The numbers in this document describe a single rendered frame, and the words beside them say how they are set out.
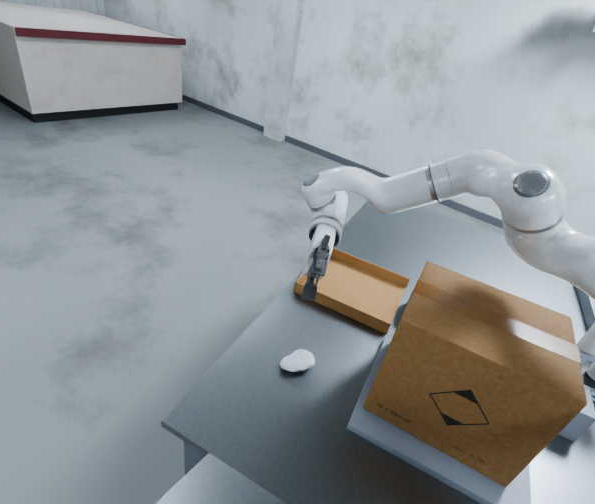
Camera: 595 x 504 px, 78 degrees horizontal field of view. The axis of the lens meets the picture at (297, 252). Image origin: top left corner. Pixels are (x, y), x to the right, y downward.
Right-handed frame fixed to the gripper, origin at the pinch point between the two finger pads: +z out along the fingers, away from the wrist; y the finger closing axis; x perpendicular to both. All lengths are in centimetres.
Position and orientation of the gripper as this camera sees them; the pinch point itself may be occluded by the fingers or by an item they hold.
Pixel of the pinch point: (313, 283)
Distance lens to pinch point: 80.6
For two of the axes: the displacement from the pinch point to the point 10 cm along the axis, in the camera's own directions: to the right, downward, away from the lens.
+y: 1.9, -6.6, -7.3
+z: -2.1, 7.0, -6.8
